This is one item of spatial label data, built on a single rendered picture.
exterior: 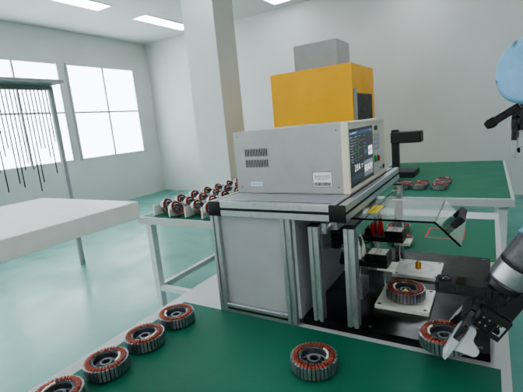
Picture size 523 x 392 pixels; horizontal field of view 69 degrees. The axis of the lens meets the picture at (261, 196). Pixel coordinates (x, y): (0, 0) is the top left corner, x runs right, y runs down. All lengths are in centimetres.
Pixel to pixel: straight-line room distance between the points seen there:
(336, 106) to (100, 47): 530
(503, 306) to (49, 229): 89
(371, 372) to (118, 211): 67
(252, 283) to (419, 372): 51
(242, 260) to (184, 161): 763
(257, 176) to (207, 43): 410
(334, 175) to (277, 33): 638
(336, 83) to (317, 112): 42
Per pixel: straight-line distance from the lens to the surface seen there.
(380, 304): 121
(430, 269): 148
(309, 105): 500
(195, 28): 538
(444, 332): 104
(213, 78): 515
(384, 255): 119
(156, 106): 920
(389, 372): 100
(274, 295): 118
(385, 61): 664
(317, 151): 113
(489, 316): 96
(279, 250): 111
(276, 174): 119
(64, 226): 72
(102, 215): 76
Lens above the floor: 134
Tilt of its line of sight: 11 degrees down
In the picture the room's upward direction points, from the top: 5 degrees counter-clockwise
